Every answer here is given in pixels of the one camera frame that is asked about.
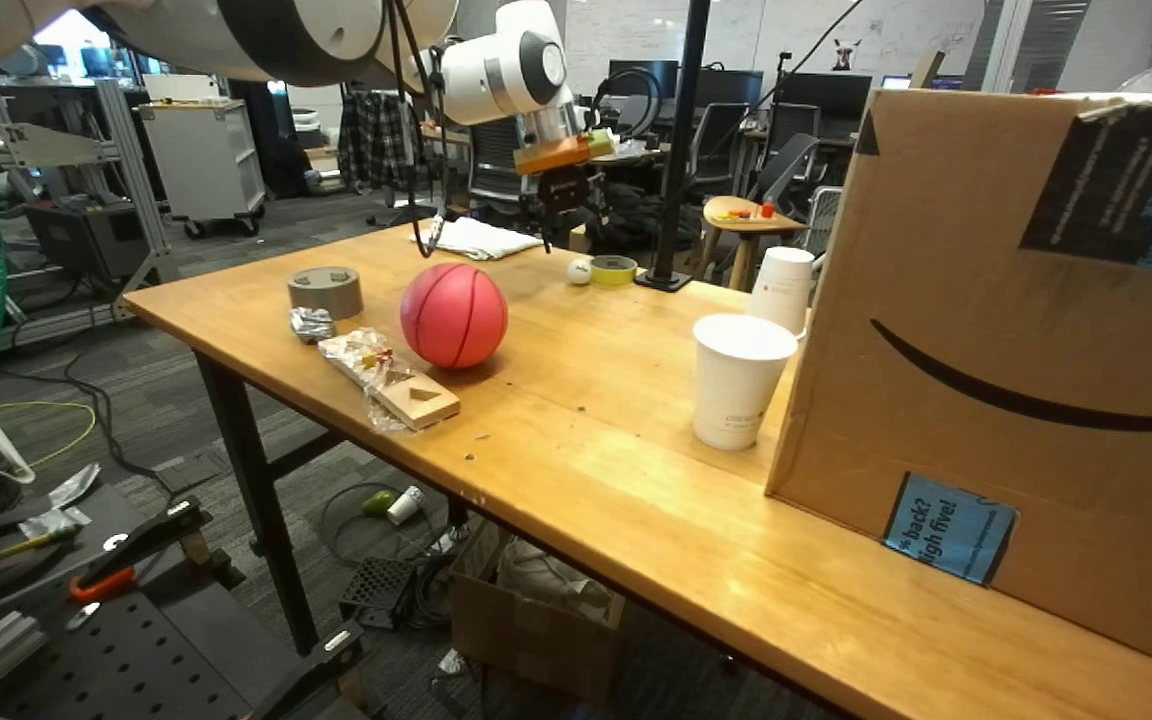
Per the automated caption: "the red-handled tool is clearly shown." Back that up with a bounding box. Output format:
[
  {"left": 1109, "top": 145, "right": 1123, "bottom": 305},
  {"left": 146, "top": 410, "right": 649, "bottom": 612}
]
[{"left": 63, "top": 555, "right": 153, "bottom": 612}]

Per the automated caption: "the white folded towel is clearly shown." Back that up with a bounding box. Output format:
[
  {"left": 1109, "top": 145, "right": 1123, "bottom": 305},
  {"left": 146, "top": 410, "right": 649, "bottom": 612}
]
[{"left": 407, "top": 213, "right": 551, "bottom": 265}]

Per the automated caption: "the small white bottle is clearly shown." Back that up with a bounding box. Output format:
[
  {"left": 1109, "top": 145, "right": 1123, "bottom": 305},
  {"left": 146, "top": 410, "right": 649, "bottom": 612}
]
[{"left": 386, "top": 479, "right": 430, "bottom": 528}]

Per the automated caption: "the clear yellow tape roll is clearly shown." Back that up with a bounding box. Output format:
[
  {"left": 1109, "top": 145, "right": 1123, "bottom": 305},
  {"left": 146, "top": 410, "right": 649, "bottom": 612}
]
[{"left": 590, "top": 252, "right": 643, "bottom": 293}]

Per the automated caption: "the open cardboard box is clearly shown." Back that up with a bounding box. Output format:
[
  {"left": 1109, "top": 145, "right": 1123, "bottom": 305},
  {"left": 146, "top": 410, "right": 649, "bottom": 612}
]
[{"left": 449, "top": 528, "right": 631, "bottom": 709}]

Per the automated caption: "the grey duct tape roll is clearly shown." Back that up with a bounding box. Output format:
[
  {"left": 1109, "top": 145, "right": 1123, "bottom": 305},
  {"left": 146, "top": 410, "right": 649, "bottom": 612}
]
[{"left": 286, "top": 265, "right": 369, "bottom": 322}]

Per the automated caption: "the black table leg frame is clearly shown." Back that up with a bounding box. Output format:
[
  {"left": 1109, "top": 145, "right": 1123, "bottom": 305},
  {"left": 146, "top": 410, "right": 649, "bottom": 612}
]
[{"left": 194, "top": 346, "right": 369, "bottom": 673}]

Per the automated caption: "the white tapered cup stack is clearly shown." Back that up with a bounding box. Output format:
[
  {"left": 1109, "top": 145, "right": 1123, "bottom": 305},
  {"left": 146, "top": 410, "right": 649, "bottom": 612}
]
[{"left": 748, "top": 242, "right": 819, "bottom": 336}]

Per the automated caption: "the black perforated plate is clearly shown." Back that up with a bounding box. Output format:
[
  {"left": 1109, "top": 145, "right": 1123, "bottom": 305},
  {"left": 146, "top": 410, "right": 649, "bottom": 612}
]
[{"left": 0, "top": 583, "right": 268, "bottom": 720}]

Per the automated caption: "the dark computer monitor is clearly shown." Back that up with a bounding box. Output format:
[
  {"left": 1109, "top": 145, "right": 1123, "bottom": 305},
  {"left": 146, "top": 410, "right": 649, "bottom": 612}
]
[
  {"left": 772, "top": 66, "right": 873, "bottom": 136},
  {"left": 604, "top": 55, "right": 685, "bottom": 103}
]

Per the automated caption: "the pink rubber basketball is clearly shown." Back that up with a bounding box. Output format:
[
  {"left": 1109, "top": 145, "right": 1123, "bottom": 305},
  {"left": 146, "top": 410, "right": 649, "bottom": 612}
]
[{"left": 398, "top": 260, "right": 512, "bottom": 374}]

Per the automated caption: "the black pole stand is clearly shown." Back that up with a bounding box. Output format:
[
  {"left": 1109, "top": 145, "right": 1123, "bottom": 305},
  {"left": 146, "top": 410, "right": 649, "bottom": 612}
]
[{"left": 639, "top": 0, "right": 717, "bottom": 296}]

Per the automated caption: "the white paper cup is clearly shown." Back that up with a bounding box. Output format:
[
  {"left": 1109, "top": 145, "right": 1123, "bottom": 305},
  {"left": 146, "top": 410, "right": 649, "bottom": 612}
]
[{"left": 690, "top": 313, "right": 804, "bottom": 455}]

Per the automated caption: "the grey metal shelf rack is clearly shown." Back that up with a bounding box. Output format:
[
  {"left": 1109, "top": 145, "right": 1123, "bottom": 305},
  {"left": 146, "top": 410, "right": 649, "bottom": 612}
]
[{"left": 0, "top": 71, "right": 182, "bottom": 352}]

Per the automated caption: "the black bag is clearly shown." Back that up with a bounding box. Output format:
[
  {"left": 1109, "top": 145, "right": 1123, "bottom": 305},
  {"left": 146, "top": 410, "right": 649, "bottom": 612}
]
[{"left": 594, "top": 177, "right": 669, "bottom": 265}]

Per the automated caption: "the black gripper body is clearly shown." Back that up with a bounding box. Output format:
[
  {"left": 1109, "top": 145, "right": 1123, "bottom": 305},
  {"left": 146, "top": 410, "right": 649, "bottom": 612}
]
[{"left": 538, "top": 168, "right": 601, "bottom": 218}]

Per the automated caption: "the large Amazon cardboard box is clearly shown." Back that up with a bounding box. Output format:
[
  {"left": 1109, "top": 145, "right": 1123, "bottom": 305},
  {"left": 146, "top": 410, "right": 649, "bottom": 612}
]
[{"left": 766, "top": 82, "right": 1152, "bottom": 666}]

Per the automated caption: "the wooden shape puzzle board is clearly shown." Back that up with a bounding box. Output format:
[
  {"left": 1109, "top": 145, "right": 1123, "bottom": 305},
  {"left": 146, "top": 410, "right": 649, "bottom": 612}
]
[{"left": 316, "top": 322, "right": 463, "bottom": 430}]

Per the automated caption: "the white rolling cart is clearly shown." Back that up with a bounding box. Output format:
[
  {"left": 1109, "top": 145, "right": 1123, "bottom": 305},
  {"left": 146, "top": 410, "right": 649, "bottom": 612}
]
[{"left": 134, "top": 91, "right": 268, "bottom": 238}]

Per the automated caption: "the round wooden stool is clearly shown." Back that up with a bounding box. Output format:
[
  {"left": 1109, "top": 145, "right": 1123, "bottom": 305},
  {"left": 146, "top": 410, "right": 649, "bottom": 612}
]
[{"left": 698, "top": 191, "right": 810, "bottom": 296}]

